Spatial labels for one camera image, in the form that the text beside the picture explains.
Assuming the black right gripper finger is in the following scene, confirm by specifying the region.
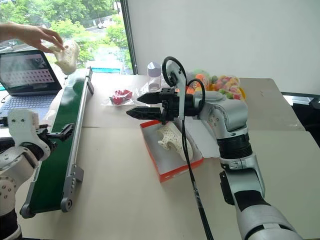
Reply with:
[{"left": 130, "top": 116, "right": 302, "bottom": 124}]
[
  {"left": 125, "top": 106, "right": 165, "bottom": 121},
  {"left": 136, "top": 91, "right": 161, "bottom": 105}
]

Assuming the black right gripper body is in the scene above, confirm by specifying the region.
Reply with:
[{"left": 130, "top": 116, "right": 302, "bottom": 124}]
[{"left": 157, "top": 87, "right": 180, "bottom": 125}]

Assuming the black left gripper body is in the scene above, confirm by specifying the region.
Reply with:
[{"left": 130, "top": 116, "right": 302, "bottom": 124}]
[{"left": 34, "top": 125, "right": 58, "bottom": 153}]

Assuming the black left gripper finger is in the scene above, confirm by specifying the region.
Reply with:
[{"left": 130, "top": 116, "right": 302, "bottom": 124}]
[
  {"left": 47, "top": 131, "right": 74, "bottom": 141},
  {"left": 59, "top": 122, "right": 76, "bottom": 135}
]

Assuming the white perforated shoe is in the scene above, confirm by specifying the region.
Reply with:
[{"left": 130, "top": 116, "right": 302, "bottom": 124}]
[
  {"left": 47, "top": 39, "right": 81, "bottom": 76},
  {"left": 156, "top": 124, "right": 194, "bottom": 163}
]

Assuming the orange shoebox with white inside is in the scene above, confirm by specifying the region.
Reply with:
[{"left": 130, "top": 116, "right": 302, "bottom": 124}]
[{"left": 139, "top": 117, "right": 221, "bottom": 184}]

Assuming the person's bare hand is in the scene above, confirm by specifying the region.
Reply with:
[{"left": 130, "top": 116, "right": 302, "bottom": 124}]
[{"left": 14, "top": 23, "right": 65, "bottom": 54}]

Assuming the green conveyor belt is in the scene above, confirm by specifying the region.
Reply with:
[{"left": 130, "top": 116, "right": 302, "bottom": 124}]
[{"left": 19, "top": 66, "right": 95, "bottom": 220}]

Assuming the clear jar with white lid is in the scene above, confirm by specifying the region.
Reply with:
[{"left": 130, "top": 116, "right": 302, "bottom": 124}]
[{"left": 146, "top": 61, "right": 163, "bottom": 92}]

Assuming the clear bag with red toy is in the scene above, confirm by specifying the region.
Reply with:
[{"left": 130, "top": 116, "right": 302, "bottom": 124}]
[{"left": 100, "top": 85, "right": 141, "bottom": 108}]

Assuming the bag of colourful toy fruit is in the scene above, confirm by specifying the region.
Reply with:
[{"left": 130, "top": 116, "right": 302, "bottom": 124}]
[{"left": 184, "top": 68, "right": 248, "bottom": 101}]

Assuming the grey open laptop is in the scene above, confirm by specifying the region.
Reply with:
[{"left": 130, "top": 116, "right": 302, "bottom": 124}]
[{"left": 0, "top": 49, "right": 63, "bottom": 119}]

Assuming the white car outside window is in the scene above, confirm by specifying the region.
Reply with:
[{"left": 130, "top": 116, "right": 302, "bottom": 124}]
[{"left": 97, "top": 19, "right": 114, "bottom": 29}]

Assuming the black furniture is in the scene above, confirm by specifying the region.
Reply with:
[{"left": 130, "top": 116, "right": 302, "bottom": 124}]
[{"left": 280, "top": 91, "right": 320, "bottom": 149}]

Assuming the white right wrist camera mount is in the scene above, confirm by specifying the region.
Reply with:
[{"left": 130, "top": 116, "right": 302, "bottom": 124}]
[{"left": 164, "top": 60, "right": 188, "bottom": 119}]

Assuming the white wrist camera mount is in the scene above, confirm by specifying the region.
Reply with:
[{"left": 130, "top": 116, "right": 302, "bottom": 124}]
[
  {"left": 164, "top": 60, "right": 188, "bottom": 119},
  {"left": 7, "top": 109, "right": 51, "bottom": 161}
]

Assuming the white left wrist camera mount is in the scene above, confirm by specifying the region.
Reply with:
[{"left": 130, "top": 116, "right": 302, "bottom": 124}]
[{"left": 7, "top": 109, "right": 51, "bottom": 161}]

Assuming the black window frame post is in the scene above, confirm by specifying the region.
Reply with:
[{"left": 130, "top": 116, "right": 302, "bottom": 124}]
[{"left": 119, "top": 0, "right": 139, "bottom": 76}]

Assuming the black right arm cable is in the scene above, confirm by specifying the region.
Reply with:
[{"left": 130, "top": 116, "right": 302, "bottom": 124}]
[{"left": 161, "top": 56, "right": 215, "bottom": 240}]

